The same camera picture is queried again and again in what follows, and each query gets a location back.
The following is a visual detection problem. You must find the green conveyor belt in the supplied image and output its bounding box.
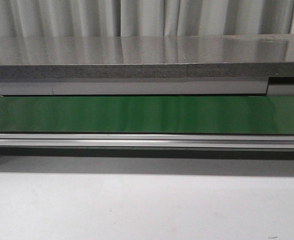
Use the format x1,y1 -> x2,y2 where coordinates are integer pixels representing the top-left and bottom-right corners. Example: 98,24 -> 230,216
0,96 -> 294,135

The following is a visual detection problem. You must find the grey stone counter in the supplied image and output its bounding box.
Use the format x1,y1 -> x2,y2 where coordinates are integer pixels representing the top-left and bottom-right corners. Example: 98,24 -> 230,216
0,34 -> 294,96

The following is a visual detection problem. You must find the white pleated curtain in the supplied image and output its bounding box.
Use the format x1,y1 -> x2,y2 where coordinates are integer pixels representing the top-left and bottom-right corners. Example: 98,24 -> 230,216
0,0 -> 294,37

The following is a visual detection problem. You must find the aluminium conveyor frame rail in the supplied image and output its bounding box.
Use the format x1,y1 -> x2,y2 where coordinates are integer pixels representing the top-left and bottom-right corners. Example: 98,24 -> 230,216
0,133 -> 294,150

